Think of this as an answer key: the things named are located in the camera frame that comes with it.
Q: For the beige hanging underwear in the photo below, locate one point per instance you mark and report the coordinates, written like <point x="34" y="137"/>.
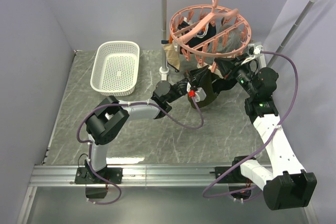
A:
<point x="172" y="56"/>

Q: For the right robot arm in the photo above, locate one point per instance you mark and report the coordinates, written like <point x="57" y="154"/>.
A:
<point x="287" y="185"/>

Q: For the pink round clip hanger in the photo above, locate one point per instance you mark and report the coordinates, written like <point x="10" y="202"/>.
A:
<point x="217" y="22"/>

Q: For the white plastic basket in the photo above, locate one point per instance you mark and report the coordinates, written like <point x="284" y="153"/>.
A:
<point x="115" y="69"/>

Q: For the navy hanging underwear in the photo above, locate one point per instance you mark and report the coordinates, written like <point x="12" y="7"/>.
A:
<point x="203" y="35"/>

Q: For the aluminium rail frame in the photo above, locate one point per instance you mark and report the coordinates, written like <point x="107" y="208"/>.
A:
<point x="168" y="170"/>

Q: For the olive green underwear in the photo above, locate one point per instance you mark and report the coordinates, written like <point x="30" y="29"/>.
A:
<point x="207" y="90"/>

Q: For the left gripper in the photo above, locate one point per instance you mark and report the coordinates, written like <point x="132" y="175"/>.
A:
<point x="196" y="74"/>

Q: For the grey striped hanging underwear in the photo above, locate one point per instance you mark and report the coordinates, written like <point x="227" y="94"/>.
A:
<point x="233" y="42"/>

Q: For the black underwear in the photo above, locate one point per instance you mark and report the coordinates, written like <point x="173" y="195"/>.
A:
<point x="220" y="84"/>

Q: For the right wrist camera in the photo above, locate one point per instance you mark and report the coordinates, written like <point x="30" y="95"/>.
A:
<point x="254" y="52"/>

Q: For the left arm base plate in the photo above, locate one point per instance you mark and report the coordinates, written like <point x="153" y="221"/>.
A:
<point x="85" y="176"/>

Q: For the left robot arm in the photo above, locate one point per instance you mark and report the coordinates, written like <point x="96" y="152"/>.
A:
<point x="108" y="118"/>

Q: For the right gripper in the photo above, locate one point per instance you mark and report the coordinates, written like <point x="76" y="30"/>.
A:
<point x="226" y="64"/>

